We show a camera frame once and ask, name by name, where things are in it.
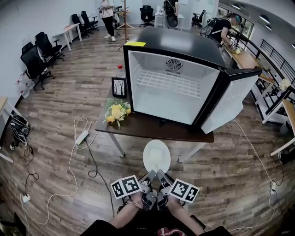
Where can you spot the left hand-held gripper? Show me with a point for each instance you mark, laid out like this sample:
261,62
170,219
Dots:
126,187

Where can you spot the white power strip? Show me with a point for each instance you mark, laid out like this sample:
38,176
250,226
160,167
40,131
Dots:
82,137

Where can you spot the white shelf rack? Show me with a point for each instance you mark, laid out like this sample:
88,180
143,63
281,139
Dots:
268,101

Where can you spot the black mini fridge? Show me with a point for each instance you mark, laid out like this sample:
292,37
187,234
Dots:
179,46

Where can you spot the yellow sticky note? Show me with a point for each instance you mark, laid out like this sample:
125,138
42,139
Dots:
135,43

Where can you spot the black metal railing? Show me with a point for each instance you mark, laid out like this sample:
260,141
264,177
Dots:
276,54

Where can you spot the black office chair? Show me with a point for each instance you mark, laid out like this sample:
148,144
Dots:
32,62
85,17
76,21
201,17
147,12
45,43

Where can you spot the dark wooden table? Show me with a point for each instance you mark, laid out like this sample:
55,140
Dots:
147,130

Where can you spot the pack of water bottles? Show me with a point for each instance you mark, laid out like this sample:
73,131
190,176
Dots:
25,85

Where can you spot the black picture frame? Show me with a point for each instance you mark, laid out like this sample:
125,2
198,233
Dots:
119,88

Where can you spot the white wall charger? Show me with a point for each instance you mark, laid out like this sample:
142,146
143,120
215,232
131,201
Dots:
26,198

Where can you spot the white desk with wooden top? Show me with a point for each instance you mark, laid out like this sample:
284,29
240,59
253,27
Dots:
2,101
290,110
66,29

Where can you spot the white plug adapter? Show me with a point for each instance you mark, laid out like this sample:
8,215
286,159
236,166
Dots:
273,187

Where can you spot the wooden coat rack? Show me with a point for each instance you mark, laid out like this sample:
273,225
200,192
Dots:
125,23

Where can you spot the person's right forearm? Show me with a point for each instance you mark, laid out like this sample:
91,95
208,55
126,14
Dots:
184,216

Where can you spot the person's black clothing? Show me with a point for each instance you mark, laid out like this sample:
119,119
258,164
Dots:
147,224

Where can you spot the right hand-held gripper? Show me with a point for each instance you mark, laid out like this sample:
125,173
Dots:
184,190

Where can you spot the yellow flower bouquet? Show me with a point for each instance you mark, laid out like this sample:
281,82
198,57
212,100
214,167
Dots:
116,111

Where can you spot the clear bottle with red cap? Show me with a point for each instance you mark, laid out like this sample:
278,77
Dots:
120,72

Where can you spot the black and white bag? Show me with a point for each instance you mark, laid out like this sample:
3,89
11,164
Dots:
19,130

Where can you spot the person's left forearm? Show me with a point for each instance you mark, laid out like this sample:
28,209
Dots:
125,213

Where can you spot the long wooden counter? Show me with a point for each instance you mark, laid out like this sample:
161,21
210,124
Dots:
247,60

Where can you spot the white plate of food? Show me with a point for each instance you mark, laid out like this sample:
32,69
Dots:
159,147

